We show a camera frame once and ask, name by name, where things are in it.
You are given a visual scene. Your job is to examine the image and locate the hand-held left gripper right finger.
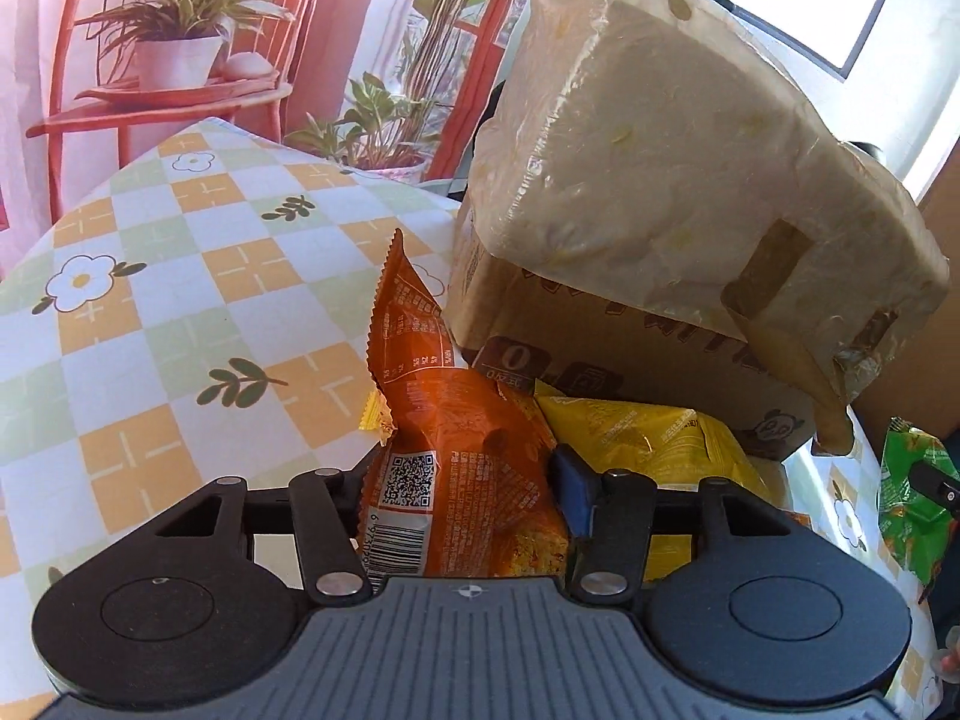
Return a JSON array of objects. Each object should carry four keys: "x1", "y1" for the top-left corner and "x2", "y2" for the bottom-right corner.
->
[{"x1": 552, "y1": 445, "x2": 811, "y2": 606}]

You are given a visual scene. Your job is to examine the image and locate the yellow snack packet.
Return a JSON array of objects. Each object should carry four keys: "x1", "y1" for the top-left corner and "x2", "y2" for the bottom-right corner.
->
[{"x1": 534, "y1": 381, "x2": 775, "y2": 586}]

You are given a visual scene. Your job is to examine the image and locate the checkered flower tablecloth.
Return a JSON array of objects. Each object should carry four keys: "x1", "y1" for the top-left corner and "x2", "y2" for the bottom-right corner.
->
[{"x1": 0, "y1": 116, "x2": 943, "y2": 720}]

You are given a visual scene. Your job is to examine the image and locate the plastic-lined cardboard box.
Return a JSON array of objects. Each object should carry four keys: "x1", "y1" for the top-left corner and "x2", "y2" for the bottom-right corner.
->
[{"x1": 448, "y1": 0, "x2": 950, "y2": 460}]

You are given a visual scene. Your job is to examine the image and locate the brown wooden board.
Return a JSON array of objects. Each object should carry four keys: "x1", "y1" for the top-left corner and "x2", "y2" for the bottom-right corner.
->
[{"x1": 913, "y1": 162, "x2": 960, "y2": 437}]

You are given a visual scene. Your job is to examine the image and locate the orange snack packet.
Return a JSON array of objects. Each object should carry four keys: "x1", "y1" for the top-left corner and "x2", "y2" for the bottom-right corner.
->
[{"x1": 358, "y1": 228, "x2": 572, "y2": 580}]

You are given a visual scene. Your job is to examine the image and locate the small yellow wrapper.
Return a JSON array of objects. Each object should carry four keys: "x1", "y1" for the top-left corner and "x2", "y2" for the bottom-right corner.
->
[{"x1": 358, "y1": 394, "x2": 396, "y2": 437}]

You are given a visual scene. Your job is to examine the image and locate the green snack packet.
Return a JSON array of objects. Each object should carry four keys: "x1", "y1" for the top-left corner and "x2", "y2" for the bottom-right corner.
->
[{"x1": 876, "y1": 417, "x2": 960, "y2": 587}]

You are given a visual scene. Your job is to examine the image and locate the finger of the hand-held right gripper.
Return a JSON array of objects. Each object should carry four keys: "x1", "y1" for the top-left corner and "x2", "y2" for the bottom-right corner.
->
[{"x1": 909, "y1": 460, "x2": 960, "y2": 520}]

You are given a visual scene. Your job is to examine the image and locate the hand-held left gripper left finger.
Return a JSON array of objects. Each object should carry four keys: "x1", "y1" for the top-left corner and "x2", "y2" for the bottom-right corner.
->
[{"x1": 154, "y1": 467, "x2": 374, "y2": 607}]

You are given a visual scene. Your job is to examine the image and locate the printed wall backdrop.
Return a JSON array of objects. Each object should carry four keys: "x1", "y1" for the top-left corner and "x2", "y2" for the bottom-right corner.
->
[{"x1": 0, "y1": 0, "x2": 542, "y2": 256}]

